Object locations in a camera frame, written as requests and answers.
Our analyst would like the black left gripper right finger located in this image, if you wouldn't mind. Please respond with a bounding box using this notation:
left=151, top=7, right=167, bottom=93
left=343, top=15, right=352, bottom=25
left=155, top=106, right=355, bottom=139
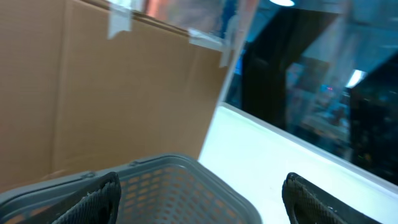
left=282, top=172, right=379, bottom=224

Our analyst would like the brown cardboard panel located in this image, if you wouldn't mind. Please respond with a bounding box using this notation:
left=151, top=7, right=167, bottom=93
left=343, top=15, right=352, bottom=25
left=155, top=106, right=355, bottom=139
left=1, top=0, right=227, bottom=191

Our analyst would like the round ceiling lamp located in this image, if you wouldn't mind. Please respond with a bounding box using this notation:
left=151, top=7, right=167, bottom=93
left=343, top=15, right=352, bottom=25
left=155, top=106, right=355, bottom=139
left=270, top=0, right=295, bottom=7

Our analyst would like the colourful painted panel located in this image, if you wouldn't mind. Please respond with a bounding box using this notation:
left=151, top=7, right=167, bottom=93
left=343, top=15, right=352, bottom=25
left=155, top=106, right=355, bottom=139
left=93, top=0, right=261, bottom=47

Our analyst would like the white tape strip left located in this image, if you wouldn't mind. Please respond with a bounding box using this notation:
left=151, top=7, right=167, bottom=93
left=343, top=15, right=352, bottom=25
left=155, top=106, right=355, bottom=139
left=108, top=0, right=133, bottom=39

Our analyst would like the white tape strip right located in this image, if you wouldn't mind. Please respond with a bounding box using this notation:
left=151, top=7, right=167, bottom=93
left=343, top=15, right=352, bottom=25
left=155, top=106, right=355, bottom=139
left=220, top=15, right=239, bottom=68

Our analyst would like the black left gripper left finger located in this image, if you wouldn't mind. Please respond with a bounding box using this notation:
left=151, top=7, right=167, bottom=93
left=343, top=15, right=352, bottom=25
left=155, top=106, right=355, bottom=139
left=17, top=171, right=122, bottom=224

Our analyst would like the grey plastic mesh basket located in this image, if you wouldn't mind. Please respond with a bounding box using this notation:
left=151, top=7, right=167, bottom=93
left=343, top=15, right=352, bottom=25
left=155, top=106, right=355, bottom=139
left=1, top=154, right=262, bottom=224

